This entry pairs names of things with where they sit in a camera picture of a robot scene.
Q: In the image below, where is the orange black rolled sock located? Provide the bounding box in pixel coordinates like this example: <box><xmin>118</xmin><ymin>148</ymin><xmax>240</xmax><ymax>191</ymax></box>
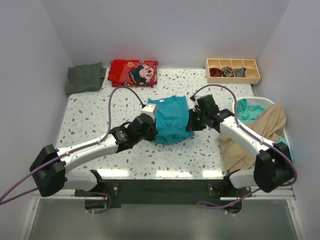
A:
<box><xmin>209</xmin><ymin>67</ymin><xmax>222</xmax><ymax>77</ymax></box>

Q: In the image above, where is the red cartoon folded cloth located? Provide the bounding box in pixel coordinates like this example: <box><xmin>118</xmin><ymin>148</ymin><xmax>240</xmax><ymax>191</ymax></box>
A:
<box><xmin>107</xmin><ymin>59</ymin><xmax>158</xmax><ymax>87</ymax></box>

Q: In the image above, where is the beige t shirt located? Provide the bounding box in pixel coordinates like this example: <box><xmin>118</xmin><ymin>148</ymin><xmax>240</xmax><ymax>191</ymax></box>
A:
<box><xmin>219</xmin><ymin>99</ymin><xmax>288</xmax><ymax>173</ymax></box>

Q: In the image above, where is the grey rolled sock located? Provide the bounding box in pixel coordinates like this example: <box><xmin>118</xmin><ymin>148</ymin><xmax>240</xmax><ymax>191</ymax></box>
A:
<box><xmin>234</xmin><ymin>67</ymin><xmax>246</xmax><ymax>78</ymax></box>

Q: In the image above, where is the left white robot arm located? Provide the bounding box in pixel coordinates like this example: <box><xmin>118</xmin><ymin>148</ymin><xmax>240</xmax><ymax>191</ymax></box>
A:
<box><xmin>29</xmin><ymin>113</ymin><xmax>158</xmax><ymax>197</ymax></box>

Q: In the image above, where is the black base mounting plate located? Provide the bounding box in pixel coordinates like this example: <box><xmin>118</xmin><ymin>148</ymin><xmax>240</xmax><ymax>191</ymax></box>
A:
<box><xmin>74</xmin><ymin>179</ymin><xmax>252</xmax><ymax>213</ymax></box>

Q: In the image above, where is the patterned rolled sock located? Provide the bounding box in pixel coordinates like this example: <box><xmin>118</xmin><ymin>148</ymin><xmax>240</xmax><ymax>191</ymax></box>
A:
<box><xmin>221</xmin><ymin>66</ymin><xmax>235</xmax><ymax>78</ymax></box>

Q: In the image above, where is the aluminium frame rail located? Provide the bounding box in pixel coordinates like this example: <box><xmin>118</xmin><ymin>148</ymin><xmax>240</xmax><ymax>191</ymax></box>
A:
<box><xmin>46</xmin><ymin>187</ymin><xmax>296</xmax><ymax>200</ymax></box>

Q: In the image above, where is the wooden compartment box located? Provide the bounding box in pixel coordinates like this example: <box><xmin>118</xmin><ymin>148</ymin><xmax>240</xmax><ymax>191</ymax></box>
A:
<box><xmin>205</xmin><ymin>58</ymin><xmax>261</xmax><ymax>85</ymax></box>

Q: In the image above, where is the teal t shirt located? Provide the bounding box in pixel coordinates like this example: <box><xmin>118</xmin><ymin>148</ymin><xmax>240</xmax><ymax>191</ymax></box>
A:
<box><xmin>148</xmin><ymin>96</ymin><xmax>195</xmax><ymax>145</ymax></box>
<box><xmin>234</xmin><ymin>98</ymin><xmax>296</xmax><ymax>161</ymax></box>

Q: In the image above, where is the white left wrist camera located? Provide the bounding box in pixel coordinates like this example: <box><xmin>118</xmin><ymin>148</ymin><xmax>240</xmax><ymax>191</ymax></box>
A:
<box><xmin>141</xmin><ymin>103</ymin><xmax>158</xmax><ymax>121</ymax></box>

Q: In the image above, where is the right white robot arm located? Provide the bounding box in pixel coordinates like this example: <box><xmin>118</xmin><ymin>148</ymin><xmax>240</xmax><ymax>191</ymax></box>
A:
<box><xmin>186</xmin><ymin>94</ymin><xmax>297</xmax><ymax>197</ymax></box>

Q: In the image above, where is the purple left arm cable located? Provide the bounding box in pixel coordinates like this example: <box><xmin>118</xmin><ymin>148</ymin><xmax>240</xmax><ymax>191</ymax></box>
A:
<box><xmin>0</xmin><ymin>86</ymin><xmax>148</xmax><ymax>214</ymax></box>

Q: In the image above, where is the folded grey t shirt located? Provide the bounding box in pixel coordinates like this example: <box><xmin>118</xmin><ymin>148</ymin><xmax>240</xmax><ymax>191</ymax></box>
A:
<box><xmin>65</xmin><ymin>62</ymin><xmax>107</xmax><ymax>95</ymax></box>

